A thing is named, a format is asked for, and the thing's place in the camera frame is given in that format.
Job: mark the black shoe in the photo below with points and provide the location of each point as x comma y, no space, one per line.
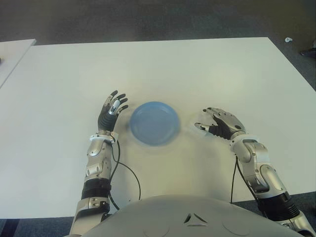
308,52

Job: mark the white side table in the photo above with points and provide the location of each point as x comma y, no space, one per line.
12,54

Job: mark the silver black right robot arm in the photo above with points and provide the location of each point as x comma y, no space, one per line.
259,165

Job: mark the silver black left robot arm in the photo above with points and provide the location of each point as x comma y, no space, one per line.
96,158

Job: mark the blue round plate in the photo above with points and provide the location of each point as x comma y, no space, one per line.
155,123

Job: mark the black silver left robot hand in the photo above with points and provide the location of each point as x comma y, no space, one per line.
106,121

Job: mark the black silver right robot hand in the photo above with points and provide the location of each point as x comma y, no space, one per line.
229,123

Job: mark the small white floor object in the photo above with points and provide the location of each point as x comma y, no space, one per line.
288,39

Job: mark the grey robot torso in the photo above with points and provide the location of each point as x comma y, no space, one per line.
185,217

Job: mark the white charger block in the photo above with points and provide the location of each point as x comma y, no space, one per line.
208,119

